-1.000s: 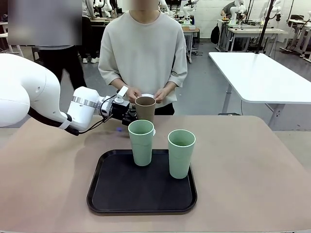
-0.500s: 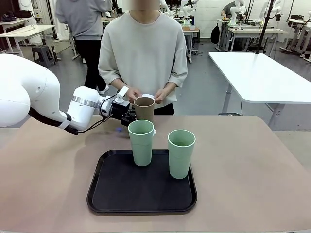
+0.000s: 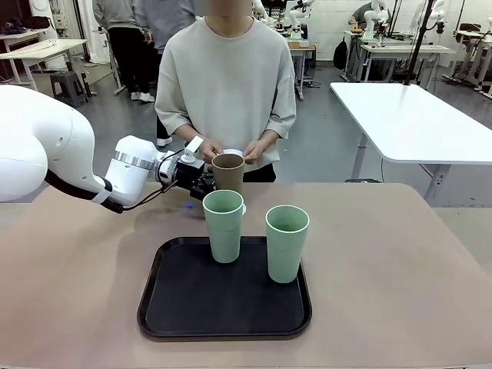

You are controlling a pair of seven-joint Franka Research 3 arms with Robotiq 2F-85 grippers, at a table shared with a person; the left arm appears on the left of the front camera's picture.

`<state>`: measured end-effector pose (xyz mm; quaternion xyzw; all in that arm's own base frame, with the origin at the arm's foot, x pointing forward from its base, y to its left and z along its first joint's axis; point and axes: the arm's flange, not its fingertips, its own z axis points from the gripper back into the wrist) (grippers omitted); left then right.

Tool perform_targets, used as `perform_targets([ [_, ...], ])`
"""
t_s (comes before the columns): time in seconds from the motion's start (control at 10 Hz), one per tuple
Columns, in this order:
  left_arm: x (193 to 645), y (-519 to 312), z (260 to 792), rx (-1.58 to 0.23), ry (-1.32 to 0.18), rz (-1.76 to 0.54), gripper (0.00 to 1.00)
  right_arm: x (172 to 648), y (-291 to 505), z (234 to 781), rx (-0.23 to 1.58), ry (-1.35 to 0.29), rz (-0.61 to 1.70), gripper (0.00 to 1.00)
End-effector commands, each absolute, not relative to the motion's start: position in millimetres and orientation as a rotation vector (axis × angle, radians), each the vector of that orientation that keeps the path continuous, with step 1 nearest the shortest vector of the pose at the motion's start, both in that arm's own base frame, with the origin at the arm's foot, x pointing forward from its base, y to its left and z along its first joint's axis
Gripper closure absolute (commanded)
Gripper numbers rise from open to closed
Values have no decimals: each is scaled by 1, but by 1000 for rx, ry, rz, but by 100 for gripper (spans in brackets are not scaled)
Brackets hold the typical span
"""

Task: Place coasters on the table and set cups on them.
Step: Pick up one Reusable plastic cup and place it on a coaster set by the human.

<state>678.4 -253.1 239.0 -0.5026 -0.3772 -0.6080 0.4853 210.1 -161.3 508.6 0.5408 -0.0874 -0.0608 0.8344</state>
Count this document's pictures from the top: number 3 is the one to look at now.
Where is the person's left forearm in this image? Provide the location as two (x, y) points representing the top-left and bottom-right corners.
(258, 128), (281, 149)

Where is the white desk with grey legs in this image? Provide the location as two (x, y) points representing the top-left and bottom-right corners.
(359, 42), (457, 84)

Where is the person in grey hoodie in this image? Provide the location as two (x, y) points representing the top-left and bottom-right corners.
(134, 0), (198, 147)

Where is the person's right forearm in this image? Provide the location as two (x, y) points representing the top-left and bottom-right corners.
(175, 122), (208, 149)

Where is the person's left hand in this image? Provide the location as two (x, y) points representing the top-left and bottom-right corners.
(244, 141), (266, 165)

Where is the black stand pole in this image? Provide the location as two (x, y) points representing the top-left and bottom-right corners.
(402, 0), (431, 86)

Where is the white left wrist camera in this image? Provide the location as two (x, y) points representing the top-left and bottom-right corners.
(181, 135), (204, 165)

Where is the black backpack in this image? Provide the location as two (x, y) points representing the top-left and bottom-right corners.
(333, 40), (349, 71)

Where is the black plastic tray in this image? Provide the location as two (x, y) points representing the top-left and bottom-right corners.
(137, 235), (313, 339)

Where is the brown tall cup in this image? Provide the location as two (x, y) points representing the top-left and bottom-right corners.
(211, 153), (246, 194)

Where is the grey plastic stool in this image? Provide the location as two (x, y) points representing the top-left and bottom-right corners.
(49, 71), (90, 108)

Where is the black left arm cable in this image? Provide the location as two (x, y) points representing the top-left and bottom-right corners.
(45, 149), (184, 214)

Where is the green cup with white sticker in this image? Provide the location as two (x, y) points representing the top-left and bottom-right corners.
(202, 190), (246, 264)

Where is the person's right hand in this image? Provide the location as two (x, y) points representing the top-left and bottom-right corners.
(200, 138), (224, 165)

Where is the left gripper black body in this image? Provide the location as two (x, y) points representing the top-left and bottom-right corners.
(175, 157), (207, 190)

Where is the plain green tall cup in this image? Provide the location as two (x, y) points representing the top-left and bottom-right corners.
(264, 204), (311, 284)

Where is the person in black trousers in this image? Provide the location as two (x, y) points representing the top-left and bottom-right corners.
(91, 0), (155, 103)

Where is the person in beige sweater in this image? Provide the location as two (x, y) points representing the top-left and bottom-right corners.
(154, 0), (298, 184)

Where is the large white table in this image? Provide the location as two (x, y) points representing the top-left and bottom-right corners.
(329, 81), (492, 201)

